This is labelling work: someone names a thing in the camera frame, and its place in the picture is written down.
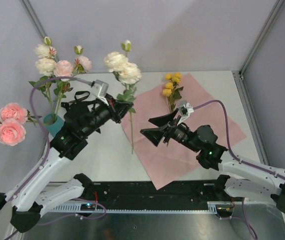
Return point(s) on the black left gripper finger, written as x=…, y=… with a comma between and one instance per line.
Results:
x=121, y=112
x=120, y=105

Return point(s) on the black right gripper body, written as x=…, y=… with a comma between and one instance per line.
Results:
x=182, y=135

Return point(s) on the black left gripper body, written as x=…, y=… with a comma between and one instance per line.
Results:
x=101, y=114

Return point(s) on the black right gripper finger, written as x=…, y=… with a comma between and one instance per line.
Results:
x=163, y=120
x=155, y=135

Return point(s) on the black ribbon gold lettering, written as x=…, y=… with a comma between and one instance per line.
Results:
x=80, y=96

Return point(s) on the white rose stem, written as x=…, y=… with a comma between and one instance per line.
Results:
x=124, y=71

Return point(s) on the yellow rose stem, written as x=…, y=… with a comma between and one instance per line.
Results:
x=172, y=89

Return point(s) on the pale pink rose stem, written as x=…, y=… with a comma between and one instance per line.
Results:
x=64, y=68

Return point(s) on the green flower stem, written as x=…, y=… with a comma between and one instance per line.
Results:
x=14, y=116

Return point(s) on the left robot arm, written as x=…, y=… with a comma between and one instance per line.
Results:
x=28, y=203

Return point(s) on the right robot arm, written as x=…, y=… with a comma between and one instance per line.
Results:
x=257, y=180

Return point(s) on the teal cylindrical vase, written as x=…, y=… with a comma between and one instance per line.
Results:
x=53, y=123

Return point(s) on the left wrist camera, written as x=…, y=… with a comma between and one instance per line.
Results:
x=99, y=90

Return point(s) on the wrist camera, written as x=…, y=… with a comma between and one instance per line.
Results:
x=185, y=110
x=99, y=90

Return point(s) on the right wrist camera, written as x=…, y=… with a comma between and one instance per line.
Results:
x=185, y=110

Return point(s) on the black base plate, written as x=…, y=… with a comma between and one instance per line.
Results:
x=140, y=192

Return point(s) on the slotted cable duct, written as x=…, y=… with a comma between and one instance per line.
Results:
x=191, y=207

